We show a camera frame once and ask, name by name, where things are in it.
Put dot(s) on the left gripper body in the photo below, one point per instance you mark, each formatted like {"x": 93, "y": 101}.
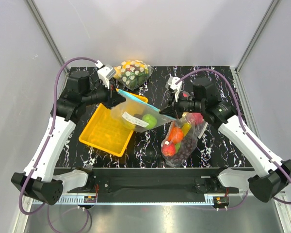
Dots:
{"x": 102, "y": 94}

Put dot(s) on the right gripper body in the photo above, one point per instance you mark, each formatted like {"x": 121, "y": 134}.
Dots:
{"x": 183, "y": 106}

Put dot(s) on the blue zip fruit bag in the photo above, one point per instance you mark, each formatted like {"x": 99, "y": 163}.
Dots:
{"x": 130, "y": 113}

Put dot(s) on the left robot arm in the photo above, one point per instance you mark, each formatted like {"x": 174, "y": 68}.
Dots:
{"x": 38, "y": 181}

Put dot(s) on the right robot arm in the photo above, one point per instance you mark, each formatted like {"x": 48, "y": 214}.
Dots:
{"x": 270, "y": 173}

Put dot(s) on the banana and apples bag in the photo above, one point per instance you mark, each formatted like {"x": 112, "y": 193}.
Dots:
{"x": 195, "y": 122}

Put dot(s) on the green fake fruit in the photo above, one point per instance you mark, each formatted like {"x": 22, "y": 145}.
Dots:
{"x": 151, "y": 120}

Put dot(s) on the grapes and orange bag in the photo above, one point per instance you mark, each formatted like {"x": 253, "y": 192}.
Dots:
{"x": 179, "y": 143}

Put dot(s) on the polka dot fruit bag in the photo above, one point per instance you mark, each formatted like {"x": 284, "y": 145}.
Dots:
{"x": 133, "y": 73}

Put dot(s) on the yellow plastic tray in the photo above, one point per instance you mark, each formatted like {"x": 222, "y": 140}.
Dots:
{"x": 105, "y": 133}

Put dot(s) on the right connector block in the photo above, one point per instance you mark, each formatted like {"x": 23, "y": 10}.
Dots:
{"x": 221, "y": 202}

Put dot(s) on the connector block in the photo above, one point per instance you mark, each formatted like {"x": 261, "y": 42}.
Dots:
{"x": 92, "y": 199}
{"x": 221, "y": 202}

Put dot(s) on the left connector block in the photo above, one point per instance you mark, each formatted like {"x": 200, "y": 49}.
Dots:
{"x": 92, "y": 199}

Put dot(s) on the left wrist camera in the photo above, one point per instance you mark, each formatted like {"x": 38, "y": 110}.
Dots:
{"x": 105, "y": 74}

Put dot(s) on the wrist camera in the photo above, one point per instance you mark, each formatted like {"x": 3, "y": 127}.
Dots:
{"x": 174, "y": 84}
{"x": 105, "y": 74}

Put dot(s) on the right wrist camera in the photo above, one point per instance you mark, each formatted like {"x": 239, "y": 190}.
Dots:
{"x": 174, "y": 84}

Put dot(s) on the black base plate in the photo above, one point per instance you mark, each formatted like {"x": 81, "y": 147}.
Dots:
{"x": 154, "y": 185}

